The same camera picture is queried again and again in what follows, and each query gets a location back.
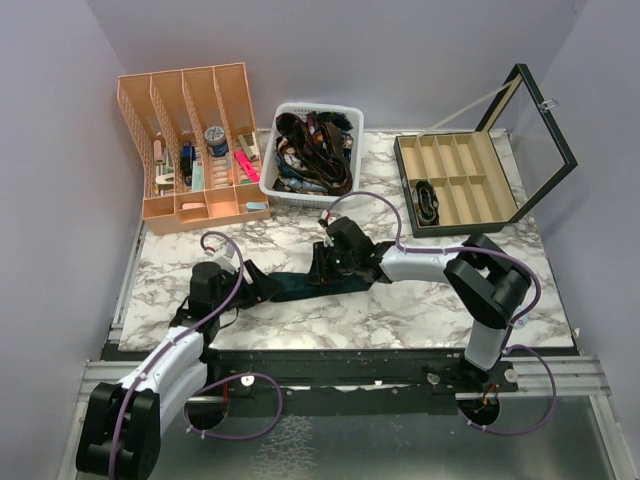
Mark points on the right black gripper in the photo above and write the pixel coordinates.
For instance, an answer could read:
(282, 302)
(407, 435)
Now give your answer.
(320, 271)

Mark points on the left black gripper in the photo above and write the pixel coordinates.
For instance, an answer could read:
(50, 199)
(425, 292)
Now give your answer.
(262, 287)

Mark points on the dark green tie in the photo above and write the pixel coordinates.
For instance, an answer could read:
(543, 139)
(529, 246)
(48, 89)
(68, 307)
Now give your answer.
(296, 287)

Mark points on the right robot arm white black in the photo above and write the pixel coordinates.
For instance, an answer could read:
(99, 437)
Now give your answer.
(490, 285)

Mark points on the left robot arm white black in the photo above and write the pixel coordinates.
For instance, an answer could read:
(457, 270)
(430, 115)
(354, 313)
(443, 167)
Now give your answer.
(125, 420)

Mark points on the pile of patterned ties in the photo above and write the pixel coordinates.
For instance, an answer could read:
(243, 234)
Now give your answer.
(313, 153)

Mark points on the light blue eraser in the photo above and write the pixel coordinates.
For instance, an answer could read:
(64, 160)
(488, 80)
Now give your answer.
(256, 206)

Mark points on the pink highlighter marker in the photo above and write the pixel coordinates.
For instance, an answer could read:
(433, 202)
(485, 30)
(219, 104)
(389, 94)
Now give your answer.
(247, 166)

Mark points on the white plastic basket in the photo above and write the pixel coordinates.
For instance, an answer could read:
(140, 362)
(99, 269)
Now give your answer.
(270, 172)

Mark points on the rolled patterned tie in box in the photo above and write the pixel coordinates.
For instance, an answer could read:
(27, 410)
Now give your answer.
(426, 204)

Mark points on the blue round tin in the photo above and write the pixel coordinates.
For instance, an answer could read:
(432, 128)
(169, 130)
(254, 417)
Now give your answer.
(216, 141)

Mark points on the orange desk file organizer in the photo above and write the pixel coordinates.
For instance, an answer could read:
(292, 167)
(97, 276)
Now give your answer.
(167, 113)

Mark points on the black tie storage box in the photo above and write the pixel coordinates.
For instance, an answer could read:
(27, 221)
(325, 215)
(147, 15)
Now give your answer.
(491, 162)

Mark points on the light blue scissors package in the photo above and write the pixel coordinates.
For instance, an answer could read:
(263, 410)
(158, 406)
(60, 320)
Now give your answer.
(521, 322)

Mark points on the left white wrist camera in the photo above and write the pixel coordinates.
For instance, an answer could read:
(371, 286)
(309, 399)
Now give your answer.
(224, 257)

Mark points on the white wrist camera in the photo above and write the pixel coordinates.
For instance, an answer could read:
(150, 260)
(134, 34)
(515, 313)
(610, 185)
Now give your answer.
(327, 222)
(224, 257)

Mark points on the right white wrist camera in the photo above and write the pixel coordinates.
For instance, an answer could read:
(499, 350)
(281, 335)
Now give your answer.
(327, 222)

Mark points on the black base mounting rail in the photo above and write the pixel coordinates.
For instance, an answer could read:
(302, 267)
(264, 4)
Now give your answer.
(347, 382)

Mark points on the aluminium frame rail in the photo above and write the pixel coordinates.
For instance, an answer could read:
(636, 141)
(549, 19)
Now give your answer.
(573, 376)

